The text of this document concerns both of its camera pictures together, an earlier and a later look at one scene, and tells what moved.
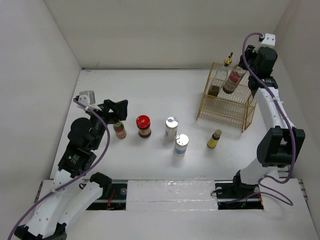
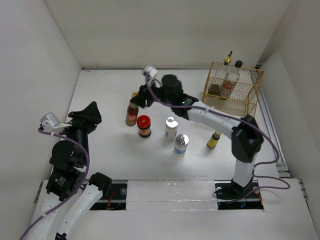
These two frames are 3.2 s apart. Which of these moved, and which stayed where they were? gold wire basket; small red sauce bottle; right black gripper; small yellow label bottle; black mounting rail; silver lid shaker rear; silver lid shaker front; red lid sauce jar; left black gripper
Moved: small red sauce bottle; right black gripper; left black gripper
Stayed: silver lid shaker front; red lid sauce jar; small yellow label bottle; gold wire basket; black mounting rail; silver lid shaker rear
